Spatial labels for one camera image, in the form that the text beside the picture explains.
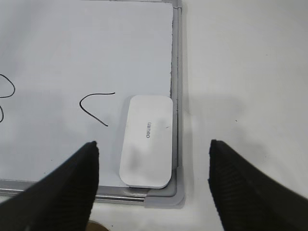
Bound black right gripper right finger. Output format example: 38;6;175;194
208;140;308;231

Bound white rectangular board eraser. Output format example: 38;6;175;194
119;95;173;189

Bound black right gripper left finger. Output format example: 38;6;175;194
0;141;99;231

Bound white aluminium-framed whiteboard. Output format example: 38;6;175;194
0;0;184;208

